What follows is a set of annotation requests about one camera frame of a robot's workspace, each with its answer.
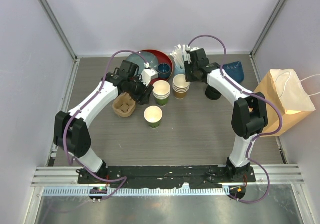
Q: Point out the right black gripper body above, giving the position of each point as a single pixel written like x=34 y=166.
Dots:
x=190 y=72

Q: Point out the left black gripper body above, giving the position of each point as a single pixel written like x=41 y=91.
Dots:
x=138 y=90

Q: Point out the single green paper cup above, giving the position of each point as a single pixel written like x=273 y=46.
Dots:
x=153 y=116

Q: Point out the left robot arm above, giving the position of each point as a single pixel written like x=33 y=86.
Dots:
x=71 y=129

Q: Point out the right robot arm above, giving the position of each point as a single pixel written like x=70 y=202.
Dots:
x=249 y=116

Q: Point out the brown paper takeout bag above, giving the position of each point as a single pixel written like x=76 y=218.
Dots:
x=283 y=88

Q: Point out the light blue straw holder cup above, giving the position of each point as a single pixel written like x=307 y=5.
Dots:
x=178 y=70

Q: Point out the green paper cup stack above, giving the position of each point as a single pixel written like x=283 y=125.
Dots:
x=161 y=92

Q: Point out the cardboard cup carrier tray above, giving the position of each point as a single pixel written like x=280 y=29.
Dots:
x=124 y=105

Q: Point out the brown paper cup stack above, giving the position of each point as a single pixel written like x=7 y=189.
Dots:
x=180 y=86

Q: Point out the stack of black lids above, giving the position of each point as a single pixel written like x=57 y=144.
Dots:
x=212 y=94

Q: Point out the dark blue ceramic mug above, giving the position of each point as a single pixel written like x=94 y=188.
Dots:
x=164 y=70

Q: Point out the grey-blue ceramic plate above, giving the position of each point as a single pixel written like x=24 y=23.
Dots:
x=149 y=57

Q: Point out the red round tray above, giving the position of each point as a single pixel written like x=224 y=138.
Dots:
x=162 y=58

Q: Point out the dark blue leaf plate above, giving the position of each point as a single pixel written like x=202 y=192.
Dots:
x=235 y=71

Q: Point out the aluminium front rail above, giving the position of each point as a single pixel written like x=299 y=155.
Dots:
x=63 y=181

